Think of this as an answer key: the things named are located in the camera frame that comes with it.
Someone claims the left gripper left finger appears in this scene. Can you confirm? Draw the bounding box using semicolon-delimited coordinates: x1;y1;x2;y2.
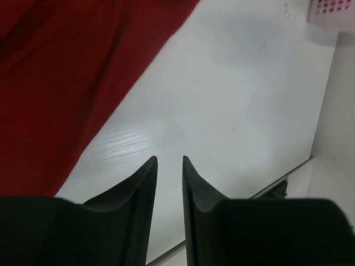
82;156;158;265

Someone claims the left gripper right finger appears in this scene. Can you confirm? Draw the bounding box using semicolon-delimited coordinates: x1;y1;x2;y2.
182;156;228;265

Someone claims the dark red t shirt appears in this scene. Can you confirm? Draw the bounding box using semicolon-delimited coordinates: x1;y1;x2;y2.
1;0;197;197

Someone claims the white plastic basket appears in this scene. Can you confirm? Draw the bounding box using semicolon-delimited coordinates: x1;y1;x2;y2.
307;0;355;33

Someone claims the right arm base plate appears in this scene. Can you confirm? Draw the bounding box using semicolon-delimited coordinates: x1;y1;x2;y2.
258;179;288;200

